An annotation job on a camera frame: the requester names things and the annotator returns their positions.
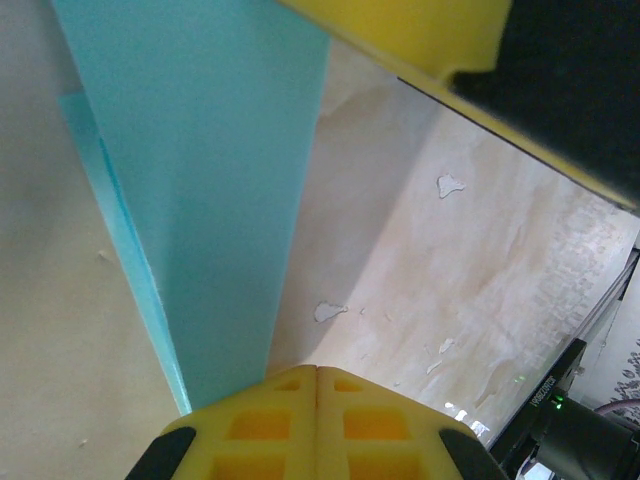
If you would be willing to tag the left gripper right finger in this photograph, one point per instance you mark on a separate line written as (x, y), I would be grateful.
(330, 425)

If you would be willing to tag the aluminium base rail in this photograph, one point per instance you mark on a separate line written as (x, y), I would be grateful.
(622, 280)

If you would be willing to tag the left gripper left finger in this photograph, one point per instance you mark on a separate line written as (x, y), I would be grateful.
(305, 425)

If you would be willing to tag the light blue cloth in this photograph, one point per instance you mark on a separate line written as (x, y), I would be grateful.
(210, 200)

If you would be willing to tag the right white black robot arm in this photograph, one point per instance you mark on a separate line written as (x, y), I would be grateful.
(580, 445)

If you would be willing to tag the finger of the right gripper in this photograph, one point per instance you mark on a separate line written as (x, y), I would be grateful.
(400, 30)

